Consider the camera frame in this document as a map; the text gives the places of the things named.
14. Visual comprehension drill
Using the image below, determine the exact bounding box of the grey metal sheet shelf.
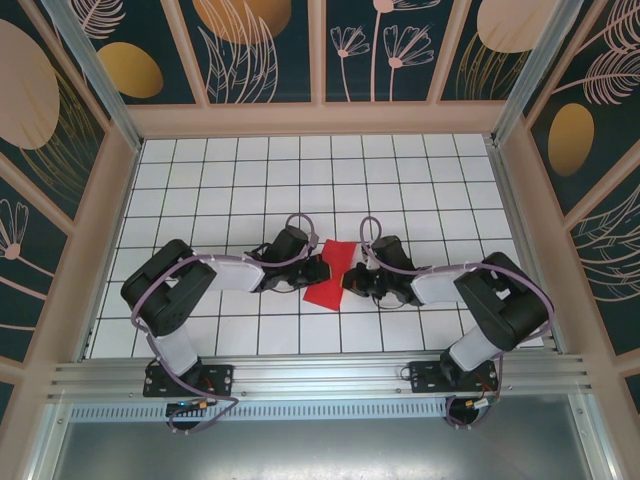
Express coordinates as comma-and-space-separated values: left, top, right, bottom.
49, 419, 601, 480

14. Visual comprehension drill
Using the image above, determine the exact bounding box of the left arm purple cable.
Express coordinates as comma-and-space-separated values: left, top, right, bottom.
130, 212, 321, 436

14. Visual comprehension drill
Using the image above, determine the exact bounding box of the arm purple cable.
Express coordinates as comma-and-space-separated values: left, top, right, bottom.
359, 215, 556, 432
130, 212, 321, 436

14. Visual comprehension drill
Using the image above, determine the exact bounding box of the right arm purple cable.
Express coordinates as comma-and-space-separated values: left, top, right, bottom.
359, 215, 556, 432

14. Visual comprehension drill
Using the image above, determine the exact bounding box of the long aluminium mounting rail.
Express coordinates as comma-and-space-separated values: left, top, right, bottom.
47, 352, 599, 401

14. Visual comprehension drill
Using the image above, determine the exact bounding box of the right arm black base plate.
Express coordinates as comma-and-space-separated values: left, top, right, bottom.
402, 359, 501, 396

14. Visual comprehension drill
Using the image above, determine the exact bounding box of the perforated metal cable tray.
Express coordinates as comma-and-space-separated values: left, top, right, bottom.
69, 402, 451, 422

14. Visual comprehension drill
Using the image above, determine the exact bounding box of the aluminium side rail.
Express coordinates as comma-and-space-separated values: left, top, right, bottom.
485, 134, 569, 357

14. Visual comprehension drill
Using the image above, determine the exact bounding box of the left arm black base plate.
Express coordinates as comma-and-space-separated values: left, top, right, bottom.
143, 363, 235, 399

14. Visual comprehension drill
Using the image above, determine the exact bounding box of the aluminium corner post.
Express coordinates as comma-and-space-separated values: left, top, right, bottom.
39, 0, 145, 154
489, 0, 586, 147

